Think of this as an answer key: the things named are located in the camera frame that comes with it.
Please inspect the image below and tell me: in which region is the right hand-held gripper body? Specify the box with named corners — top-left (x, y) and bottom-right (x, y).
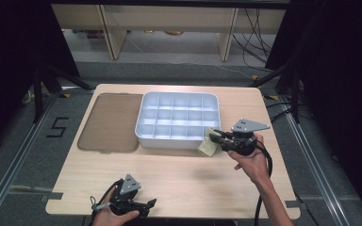
top-left (219, 118), bottom-right (272, 157)

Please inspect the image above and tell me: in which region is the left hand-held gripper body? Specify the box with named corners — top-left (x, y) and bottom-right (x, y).
top-left (108, 173), bottom-right (149, 218)

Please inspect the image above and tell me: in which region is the pale green sock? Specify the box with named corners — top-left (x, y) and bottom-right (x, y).
top-left (197, 126), bottom-right (223, 158)

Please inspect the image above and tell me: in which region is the white compartment storage box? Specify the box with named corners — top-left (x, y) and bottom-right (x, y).
top-left (134, 90), bottom-right (222, 151)

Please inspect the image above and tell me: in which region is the person's right hand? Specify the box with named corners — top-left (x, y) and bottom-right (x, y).
top-left (226, 133), bottom-right (273, 186)

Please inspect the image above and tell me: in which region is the person's left hand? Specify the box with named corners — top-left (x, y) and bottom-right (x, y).
top-left (90, 190), bottom-right (140, 226)

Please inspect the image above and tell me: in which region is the black metal stand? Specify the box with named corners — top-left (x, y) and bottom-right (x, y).
top-left (248, 60), bottom-right (304, 124)
top-left (32, 60), bottom-right (92, 124)

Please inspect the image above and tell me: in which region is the brown translucent box lid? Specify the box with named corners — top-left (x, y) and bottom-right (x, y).
top-left (76, 92), bottom-right (144, 154)

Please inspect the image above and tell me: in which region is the black curtain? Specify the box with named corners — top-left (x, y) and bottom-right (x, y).
top-left (0, 0), bottom-right (81, 158)
top-left (265, 0), bottom-right (362, 218)

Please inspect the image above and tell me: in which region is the light wooden desk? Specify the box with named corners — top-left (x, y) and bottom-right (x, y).
top-left (50, 3), bottom-right (288, 62)

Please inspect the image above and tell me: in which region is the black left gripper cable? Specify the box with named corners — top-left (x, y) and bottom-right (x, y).
top-left (89, 178), bottom-right (124, 226)

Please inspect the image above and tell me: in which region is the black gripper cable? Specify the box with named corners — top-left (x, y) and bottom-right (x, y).
top-left (254, 140), bottom-right (274, 226)
top-left (89, 178), bottom-right (124, 226)

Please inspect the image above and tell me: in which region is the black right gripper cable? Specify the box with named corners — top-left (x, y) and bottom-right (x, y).
top-left (254, 140), bottom-right (274, 226)

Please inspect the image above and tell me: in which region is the aluminium floor rail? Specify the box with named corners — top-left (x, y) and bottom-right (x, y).
top-left (0, 89), bottom-right (64, 226)
top-left (278, 96), bottom-right (351, 226)

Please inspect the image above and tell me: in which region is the bundle of black cables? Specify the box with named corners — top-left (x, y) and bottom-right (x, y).
top-left (231, 8), bottom-right (275, 65)

